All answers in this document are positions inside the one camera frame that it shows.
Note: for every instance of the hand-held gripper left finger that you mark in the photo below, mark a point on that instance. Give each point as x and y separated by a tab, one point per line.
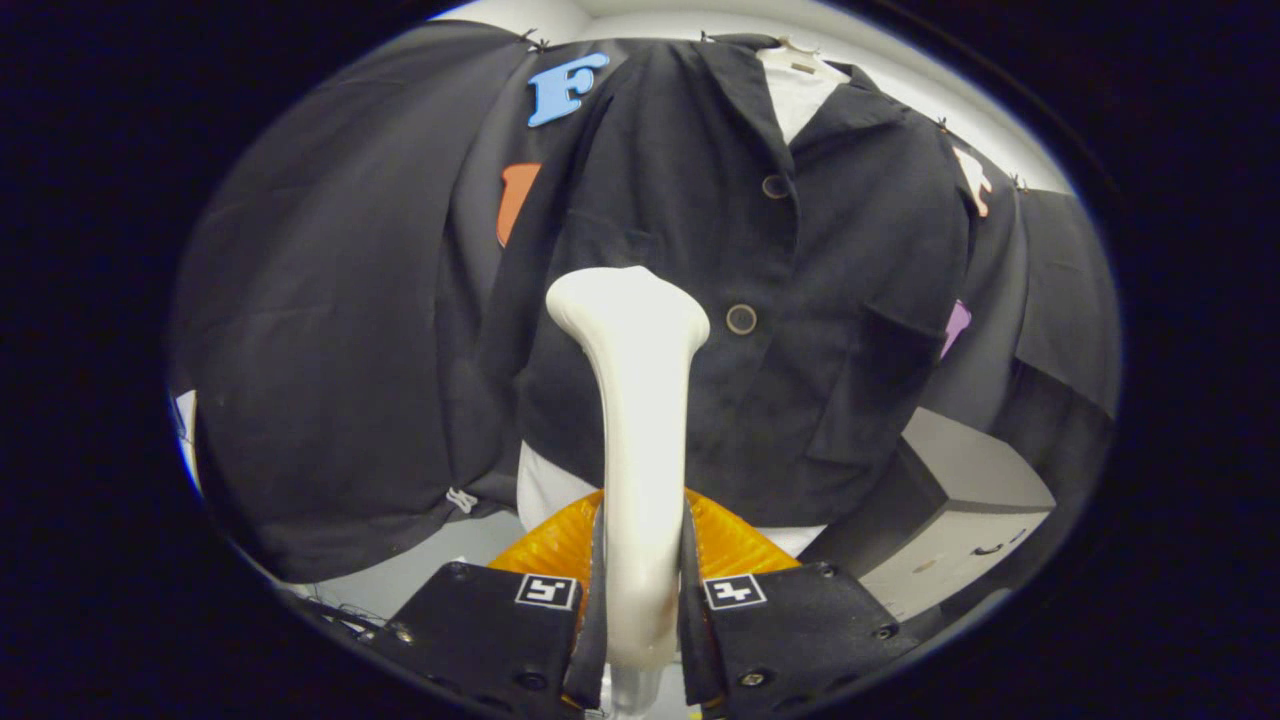
596	640

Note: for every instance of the black backdrop cloth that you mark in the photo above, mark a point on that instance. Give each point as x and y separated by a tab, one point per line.
330	300

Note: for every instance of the grey cabinet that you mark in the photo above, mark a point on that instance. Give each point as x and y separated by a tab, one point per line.
980	470

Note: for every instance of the black suit jacket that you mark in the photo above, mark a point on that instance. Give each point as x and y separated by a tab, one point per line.
770	420

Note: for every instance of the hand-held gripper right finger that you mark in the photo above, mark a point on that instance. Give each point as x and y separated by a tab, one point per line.
697	640

